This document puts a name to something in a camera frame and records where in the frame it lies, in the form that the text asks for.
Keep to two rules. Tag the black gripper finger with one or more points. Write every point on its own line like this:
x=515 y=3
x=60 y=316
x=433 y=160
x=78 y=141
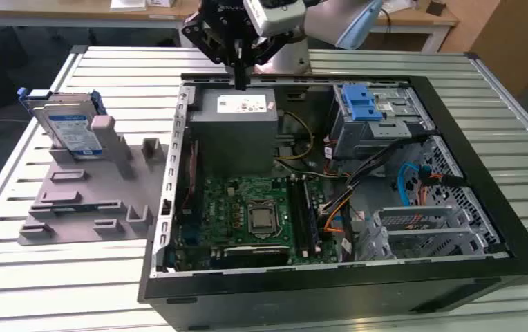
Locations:
x=204 y=41
x=268 y=48

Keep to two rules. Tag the hard disk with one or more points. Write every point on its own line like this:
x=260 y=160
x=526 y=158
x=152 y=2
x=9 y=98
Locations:
x=72 y=133

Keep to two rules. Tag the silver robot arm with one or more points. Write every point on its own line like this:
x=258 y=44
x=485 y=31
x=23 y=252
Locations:
x=290 y=58

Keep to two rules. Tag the white label box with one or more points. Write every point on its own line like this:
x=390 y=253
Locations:
x=160 y=2

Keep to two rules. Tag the blue plastic latch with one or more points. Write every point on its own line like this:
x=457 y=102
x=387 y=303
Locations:
x=360 y=103

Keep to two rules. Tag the grey power supply unit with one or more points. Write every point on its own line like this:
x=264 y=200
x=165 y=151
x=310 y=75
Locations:
x=230 y=145

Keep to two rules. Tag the wooden desk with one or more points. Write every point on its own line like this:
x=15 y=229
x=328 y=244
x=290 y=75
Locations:
x=60 y=14

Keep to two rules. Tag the metal optical drive cage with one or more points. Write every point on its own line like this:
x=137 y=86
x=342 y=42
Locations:
x=383 y=138

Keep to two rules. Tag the small black box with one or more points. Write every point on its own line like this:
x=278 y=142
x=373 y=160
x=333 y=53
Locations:
x=437 y=7

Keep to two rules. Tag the green motherboard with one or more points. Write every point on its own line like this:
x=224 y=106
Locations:
x=220 y=207

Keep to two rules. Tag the black RAM slot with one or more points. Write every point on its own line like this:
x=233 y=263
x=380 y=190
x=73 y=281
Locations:
x=296 y=214

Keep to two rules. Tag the grey parts rack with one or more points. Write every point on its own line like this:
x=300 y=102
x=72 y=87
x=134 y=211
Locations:
x=88 y=186

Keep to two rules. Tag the silver CPU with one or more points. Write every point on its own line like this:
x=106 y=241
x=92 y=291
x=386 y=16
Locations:
x=262 y=218

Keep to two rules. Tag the brown cabinet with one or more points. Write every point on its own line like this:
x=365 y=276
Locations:
x=513 y=34

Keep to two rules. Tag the RAM stick in rack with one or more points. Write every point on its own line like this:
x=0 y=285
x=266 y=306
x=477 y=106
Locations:
x=78 y=207

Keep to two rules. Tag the black graphics card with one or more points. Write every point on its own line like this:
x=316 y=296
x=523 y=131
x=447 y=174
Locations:
x=254 y=256

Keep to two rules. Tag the black PC case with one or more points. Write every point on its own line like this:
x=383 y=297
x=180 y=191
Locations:
x=290 y=304

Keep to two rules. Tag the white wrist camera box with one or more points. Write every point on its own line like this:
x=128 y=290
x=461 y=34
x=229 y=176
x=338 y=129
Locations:
x=277 y=17

